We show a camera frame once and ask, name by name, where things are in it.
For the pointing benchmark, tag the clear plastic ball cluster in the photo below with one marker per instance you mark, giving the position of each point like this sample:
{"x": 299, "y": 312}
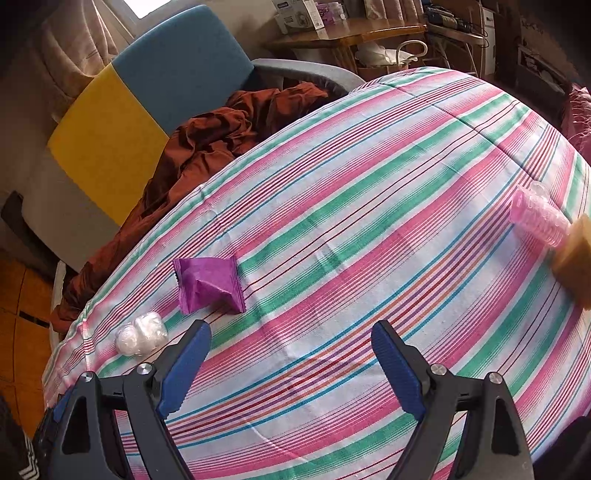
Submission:
{"x": 141, "y": 337}

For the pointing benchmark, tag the purple snack packet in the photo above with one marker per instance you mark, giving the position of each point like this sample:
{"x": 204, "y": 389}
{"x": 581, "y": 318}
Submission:
{"x": 207, "y": 286}

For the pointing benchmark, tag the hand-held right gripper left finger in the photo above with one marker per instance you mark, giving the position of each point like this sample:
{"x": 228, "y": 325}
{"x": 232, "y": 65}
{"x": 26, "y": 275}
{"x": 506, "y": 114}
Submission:
{"x": 184, "y": 369}

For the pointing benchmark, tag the beige patterned curtain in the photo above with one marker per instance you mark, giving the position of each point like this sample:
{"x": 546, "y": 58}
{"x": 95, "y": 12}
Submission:
{"x": 69, "y": 46}

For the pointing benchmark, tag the pink crumpled cloth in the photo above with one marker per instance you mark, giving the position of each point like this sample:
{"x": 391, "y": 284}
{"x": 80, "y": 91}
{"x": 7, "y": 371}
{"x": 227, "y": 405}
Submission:
{"x": 579, "y": 120}

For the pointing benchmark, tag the wooden side table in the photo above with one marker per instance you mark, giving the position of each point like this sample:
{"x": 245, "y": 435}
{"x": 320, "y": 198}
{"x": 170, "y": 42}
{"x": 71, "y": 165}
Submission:
{"x": 351, "y": 37}

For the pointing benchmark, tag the pink plastic cup stack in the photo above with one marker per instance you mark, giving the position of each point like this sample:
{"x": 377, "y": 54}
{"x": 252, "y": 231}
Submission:
{"x": 538, "y": 217}

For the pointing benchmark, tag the orange wooden cabinet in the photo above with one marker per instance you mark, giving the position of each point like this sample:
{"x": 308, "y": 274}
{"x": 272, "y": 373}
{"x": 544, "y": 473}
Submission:
{"x": 23, "y": 346}

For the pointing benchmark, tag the bright window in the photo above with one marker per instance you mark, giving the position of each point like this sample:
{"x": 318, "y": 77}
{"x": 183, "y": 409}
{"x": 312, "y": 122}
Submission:
{"x": 145, "y": 7}

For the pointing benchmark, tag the white cardboard box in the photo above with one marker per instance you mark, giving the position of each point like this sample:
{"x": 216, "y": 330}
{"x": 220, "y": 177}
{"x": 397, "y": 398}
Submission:
{"x": 295, "y": 16}

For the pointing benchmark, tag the rust brown crumpled cloth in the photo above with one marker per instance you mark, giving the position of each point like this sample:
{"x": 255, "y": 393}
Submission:
{"x": 207, "y": 134}

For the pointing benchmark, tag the pink green striped tablecloth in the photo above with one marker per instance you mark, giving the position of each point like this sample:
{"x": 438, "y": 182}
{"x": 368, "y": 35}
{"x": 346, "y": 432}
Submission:
{"x": 369, "y": 207}

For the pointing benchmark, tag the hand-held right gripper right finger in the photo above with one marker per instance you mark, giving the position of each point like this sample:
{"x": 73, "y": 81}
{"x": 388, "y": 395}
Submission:
{"x": 397, "y": 369}

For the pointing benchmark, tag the grey yellow blue sofa chair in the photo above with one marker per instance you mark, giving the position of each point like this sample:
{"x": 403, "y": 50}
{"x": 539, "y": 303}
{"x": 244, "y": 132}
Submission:
{"x": 115, "y": 134}

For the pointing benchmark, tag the metal folding rack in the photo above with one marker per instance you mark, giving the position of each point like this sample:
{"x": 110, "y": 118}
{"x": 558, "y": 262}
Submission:
{"x": 457, "y": 41}

